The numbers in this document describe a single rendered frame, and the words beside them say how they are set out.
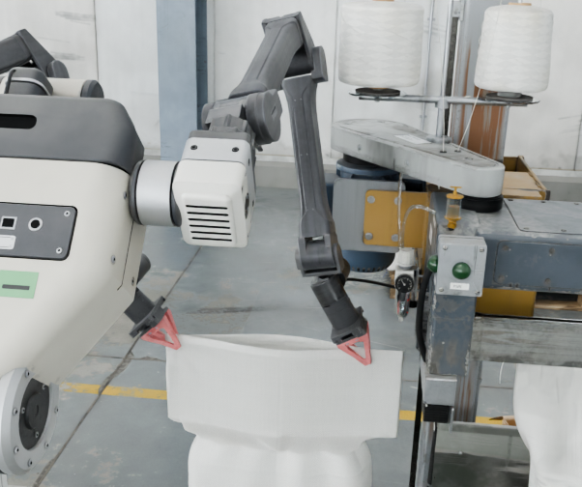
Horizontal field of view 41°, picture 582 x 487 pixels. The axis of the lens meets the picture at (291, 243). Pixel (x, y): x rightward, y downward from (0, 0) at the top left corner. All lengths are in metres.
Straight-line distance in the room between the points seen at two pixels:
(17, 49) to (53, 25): 5.35
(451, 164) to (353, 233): 0.36
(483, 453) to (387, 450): 1.19
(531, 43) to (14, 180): 0.96
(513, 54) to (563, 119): 5.13
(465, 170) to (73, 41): 5.73
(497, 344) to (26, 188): 0.94
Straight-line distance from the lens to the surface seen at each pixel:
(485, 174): 1.41
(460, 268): 1.27
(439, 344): 1.39
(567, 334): 1.59
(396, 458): 3.08
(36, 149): 1.08
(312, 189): 1.48
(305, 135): 1.50
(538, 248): 1.34
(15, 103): 1.12
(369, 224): 1.70
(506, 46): 1.55
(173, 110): 6.26
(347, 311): 1.53
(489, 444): 1.95
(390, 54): 1.51
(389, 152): 1.57
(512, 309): 1.70
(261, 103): 1.16
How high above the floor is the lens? 1.73
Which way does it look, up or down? 19 degrees down
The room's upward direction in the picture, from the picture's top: 2 degrees clockwise
